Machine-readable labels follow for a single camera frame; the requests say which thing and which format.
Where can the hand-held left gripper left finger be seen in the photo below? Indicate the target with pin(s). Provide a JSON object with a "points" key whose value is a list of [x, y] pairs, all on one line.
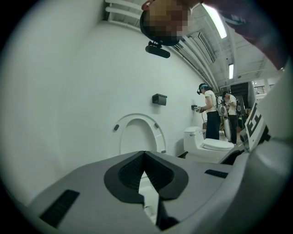
{"points": [[91, 205]]}

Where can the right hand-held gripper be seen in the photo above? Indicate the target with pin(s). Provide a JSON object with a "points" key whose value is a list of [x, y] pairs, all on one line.
{"points": [[281, 109]]}

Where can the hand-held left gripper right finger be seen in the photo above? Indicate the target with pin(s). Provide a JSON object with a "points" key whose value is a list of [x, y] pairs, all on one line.
{"points": [[194, 187]]}

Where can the white neighbouring toilet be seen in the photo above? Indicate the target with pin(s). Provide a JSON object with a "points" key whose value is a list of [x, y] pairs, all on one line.
{"points": [[194, 141]]}

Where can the black tall cabinet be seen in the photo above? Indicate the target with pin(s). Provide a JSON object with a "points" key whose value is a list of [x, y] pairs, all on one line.
{"points": [[239, 89]]}

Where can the small ceiling light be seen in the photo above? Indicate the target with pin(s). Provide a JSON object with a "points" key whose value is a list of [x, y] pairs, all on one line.
{"points": [[231, 71]]}

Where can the white ceiling air conditioner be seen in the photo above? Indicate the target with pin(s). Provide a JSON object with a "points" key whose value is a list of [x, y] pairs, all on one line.
{"points": [[203, 46]]}

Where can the person's red shirt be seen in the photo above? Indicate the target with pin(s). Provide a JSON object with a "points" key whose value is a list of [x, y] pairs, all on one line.
{"points": [[256, 25]]}

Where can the long ceiling light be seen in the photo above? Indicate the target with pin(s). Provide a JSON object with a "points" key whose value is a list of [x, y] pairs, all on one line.
{"points": [[217, 22]]}

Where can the person's head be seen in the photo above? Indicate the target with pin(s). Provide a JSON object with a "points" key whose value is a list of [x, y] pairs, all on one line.
{"points": [[167, 20]]}

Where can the white ceiling pipe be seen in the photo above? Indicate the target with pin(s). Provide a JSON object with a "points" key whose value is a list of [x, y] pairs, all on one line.
{"points": [[126, 10], [123, 21]]}

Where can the small black wall box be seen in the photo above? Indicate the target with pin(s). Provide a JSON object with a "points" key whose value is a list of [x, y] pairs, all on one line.
{"points": [[194, 107]]}

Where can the black wall paper holder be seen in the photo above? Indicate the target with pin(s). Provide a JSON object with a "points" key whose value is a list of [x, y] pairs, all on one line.
{"points": [[159, 99]]}

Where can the black head-mounted camera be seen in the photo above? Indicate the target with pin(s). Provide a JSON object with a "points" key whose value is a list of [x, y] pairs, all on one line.
{"points": [[158, 52]]}

